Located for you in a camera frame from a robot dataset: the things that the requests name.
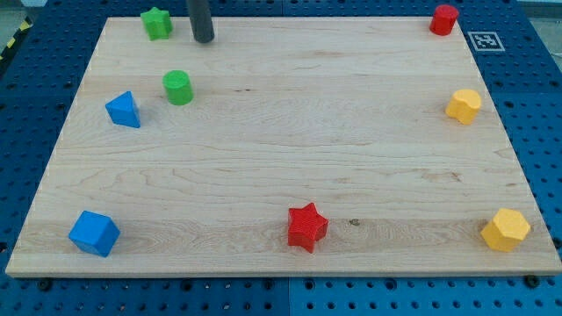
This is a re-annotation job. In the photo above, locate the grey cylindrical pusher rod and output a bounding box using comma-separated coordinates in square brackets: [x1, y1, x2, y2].
[186, 0, 214, 44]

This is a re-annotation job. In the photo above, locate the black yellow hazard tape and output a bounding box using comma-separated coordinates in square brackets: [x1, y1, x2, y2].
[1, 16, 33, 63]

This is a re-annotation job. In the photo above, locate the light wooden board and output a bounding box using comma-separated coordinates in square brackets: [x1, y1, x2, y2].
[6, 17, 561, 277]

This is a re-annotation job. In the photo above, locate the blue triangle block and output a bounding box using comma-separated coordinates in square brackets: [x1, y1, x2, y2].
[105, 91, 141, 128]

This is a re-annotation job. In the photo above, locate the yellow heart block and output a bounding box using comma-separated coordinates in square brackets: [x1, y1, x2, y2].
[445, 89, 482, 125]

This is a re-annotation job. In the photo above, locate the red star block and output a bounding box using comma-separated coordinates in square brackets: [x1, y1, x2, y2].
[287, 203, 329, 254]

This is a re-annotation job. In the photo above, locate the yellow hexagon block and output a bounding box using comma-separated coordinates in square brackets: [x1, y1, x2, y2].
[480, 208, 531, 252]

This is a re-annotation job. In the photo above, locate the green star block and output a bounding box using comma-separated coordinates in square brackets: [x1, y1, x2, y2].
[140, 7, 173, 40]

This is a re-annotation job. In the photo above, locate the blue cube block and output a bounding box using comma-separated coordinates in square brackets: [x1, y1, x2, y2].
[68, 211, 120, 257]

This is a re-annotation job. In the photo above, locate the green cylinder block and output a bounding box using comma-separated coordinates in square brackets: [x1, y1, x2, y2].
[162, 70, 193, 105]

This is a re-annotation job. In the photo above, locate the white fiducial marker tag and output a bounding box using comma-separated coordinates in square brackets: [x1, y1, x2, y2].
[468, 31, 505, 52]

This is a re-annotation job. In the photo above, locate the red cylinder block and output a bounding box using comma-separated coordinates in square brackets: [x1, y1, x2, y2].
[429, 4, 459, 36]

